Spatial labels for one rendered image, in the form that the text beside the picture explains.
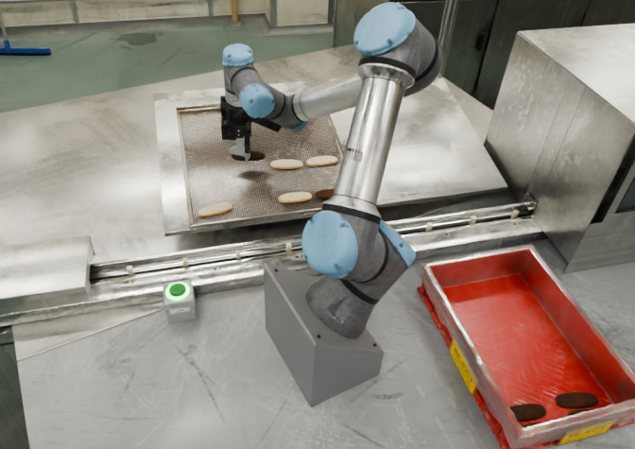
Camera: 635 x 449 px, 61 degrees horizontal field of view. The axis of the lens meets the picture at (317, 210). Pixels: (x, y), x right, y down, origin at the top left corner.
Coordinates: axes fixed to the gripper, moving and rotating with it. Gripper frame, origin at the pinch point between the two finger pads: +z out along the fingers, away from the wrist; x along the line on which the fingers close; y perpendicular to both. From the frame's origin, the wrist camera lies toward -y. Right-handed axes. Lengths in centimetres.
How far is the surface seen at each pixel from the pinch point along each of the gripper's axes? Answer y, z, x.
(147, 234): 29.2, 14.4, 18.9
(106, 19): 119, 150, -305
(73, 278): 42, 1, 42
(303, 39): -45, 151, -284
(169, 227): 21.8, 6.7, 22.1
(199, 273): 12.8, 6.4, 37.6
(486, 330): -58, 5, 57
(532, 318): -72, 5, 54
